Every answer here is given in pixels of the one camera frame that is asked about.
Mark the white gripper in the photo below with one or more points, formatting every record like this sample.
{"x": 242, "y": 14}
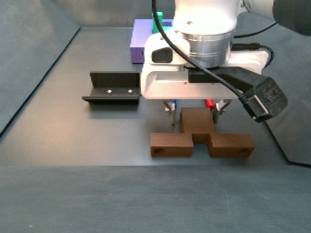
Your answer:
{"x": 164, "y": 71}

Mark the brown T-shaped block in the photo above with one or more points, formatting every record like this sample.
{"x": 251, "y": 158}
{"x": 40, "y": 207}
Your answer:
{"x": 199, "y": 131}

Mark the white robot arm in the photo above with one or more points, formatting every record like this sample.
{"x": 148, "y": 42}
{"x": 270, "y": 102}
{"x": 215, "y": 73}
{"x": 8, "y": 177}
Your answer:
{"x": 191, "y": 62}

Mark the black angle fixture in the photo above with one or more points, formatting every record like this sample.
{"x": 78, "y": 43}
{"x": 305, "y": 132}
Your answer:
{"x": 115, "y": 88}

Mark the red peg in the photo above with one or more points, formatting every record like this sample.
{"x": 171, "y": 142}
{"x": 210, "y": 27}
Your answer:
{"x": 210, "y": 104}

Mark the blue peg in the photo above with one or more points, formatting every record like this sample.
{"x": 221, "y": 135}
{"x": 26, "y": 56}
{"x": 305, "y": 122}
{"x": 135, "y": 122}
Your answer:
{"x": 174, "y": 102}

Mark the purple base block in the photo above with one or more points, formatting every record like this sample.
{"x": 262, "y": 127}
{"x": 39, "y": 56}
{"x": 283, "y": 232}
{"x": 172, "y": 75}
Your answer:
{"x": 142, "y": 31}

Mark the green U-shaped block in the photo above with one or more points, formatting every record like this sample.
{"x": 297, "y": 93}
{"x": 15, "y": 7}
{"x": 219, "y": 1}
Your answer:
{"x": 162, "y": 24}

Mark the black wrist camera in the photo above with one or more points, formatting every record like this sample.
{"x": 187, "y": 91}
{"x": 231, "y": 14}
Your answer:
{"x": 265, "y": 99}

